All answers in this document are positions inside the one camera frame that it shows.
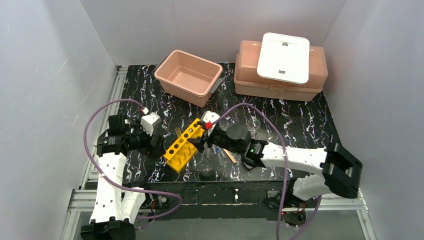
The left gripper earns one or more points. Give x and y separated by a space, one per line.
156 144

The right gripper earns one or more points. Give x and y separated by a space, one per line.
205 139

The clear glass test tube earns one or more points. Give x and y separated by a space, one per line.
178 132

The yellow test tube rack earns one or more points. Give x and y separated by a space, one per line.
182 151

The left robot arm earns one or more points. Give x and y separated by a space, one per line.
116 206

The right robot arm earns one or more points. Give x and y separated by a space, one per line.
333 169

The wooden stick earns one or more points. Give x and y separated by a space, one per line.
230 156

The clear glass beaker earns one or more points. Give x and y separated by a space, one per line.
253 125

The blue capped plastic pipette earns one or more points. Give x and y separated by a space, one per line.
217 152

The open pink plastic bin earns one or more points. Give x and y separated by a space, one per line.
188 77

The white rectangular lid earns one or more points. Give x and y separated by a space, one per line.
284 58

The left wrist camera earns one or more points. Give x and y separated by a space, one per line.
149 121

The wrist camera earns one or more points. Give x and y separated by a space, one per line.
149 121
208 119

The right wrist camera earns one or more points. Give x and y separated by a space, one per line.
208 119

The aluminium frame rail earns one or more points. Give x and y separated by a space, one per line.
82 199

